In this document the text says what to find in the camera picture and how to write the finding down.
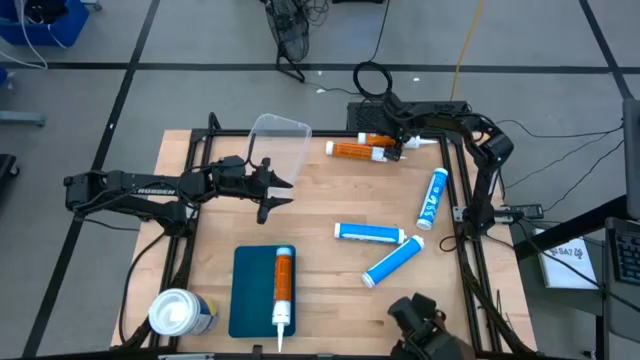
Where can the grey metal base plate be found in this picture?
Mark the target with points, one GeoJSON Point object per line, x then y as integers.
{"type": "Point", "coordinates": [457, 214]}

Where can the white paper sign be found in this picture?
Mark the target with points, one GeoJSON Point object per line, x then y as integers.
{"type": "Point", "coordinates": [567, 267]}

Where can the grey monitor edge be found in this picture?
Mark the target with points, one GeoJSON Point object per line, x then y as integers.
{"type": "Point", "coordinates": [632, 155]}

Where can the black desk beam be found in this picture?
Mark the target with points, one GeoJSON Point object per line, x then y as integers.
{"type": "Point", "coordinates": [600, 215]}

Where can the orange sealant tube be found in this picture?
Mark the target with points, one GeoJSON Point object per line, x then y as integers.
{"type": "Point", "coordinates": [283, 280]}
{"type": "Point", "coordinates": [375, 140]}
{"type": "Point", "coordinates": [355, 151]}

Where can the blue plastic bin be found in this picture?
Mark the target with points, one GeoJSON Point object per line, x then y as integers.
{"type": "Point", "coordinates": [50, 27]}

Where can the black aluminium table frame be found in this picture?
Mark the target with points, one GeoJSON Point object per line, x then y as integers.
{"type": "Point", "coordinates": [340, 133]}

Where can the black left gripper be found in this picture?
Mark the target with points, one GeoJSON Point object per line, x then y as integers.
{"type": "Point", "coordinates": [235, 180]}

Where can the black perforated computer case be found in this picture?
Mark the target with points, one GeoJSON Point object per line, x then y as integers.
{"type": "Point", "coordinates": [440, 107]}

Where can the blue silicone tube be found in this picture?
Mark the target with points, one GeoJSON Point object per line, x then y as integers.
{"type": "Point", "coordinates": [392, 262]}
{"type": "Point", "coordinates": [432, 200]}
{"type": "Point", "coordinates": [367, 232]}

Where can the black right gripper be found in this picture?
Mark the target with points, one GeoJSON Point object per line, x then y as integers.
{"type": "Point", "coordinates": [400, 120]}

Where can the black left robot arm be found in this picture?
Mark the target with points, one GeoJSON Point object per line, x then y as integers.
{"type": "Point", "coordinates": [135, 192]}

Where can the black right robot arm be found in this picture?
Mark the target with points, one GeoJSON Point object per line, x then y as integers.
{"type": "Point", "coordinates": [492, 150]}

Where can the black floor fan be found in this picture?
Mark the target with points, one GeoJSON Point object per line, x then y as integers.
{"type": "Point", "coordinates": [290, 30]}

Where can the teal rectangular tray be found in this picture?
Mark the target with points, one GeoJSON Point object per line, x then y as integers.
{"type": "Point", "coordinates": [252, 290]}

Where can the clear plastic container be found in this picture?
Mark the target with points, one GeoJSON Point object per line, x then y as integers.
{"type": "Point", "coordinates": [285, 145]}

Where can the black keyboard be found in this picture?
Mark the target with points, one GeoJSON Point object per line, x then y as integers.
{"type": "Point", "coordinates": [627, 255]}

